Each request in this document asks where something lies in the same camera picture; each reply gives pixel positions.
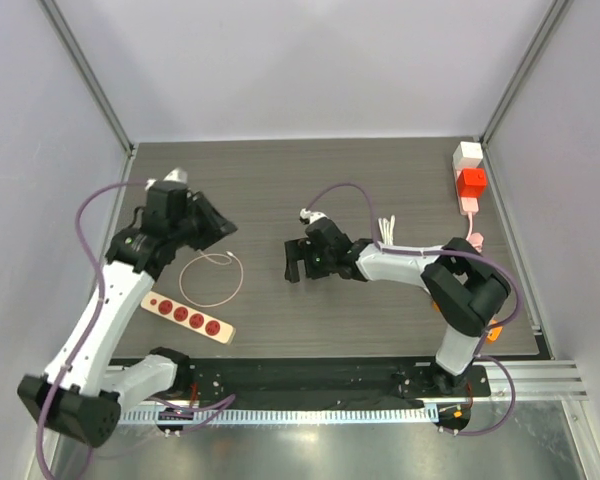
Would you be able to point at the white slotted cable duct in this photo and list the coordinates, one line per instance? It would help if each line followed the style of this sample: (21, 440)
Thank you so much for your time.
(156, 415)

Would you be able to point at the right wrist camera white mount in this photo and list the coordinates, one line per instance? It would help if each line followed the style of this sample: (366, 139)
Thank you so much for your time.
(308, 217)

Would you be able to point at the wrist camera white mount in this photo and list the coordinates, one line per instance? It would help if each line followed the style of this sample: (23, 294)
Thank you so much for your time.
(308, 217)
(176, 175)

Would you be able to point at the red cube adapter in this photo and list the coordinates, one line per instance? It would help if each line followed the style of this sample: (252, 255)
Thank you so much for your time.
(471, 183)

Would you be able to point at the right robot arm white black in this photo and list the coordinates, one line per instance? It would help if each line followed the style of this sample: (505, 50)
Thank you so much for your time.
(467, 290)

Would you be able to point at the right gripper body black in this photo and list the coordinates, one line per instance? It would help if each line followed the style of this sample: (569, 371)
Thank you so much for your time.
(302, 257)

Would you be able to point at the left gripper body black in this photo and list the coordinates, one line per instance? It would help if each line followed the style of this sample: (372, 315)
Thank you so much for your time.
(179, 231)

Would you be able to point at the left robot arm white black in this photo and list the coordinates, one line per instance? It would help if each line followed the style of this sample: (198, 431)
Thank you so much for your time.
(74, 396)

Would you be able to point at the white cube adapter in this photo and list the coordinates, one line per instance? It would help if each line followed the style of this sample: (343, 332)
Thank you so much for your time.
(467, 155)

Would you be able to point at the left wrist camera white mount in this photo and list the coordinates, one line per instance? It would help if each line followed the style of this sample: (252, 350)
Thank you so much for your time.
(176, 175)

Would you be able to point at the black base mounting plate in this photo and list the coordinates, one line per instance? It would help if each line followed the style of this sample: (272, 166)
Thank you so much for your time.
(318, 384)

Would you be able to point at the pink white power strip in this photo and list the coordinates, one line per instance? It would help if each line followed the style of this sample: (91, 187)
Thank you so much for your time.
(467, 205)

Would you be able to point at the orange power strip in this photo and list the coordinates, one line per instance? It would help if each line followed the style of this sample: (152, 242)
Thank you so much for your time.
(495, 335)

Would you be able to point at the beige power strip red sockets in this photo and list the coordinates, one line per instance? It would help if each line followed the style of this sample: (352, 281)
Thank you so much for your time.
(189, 318)

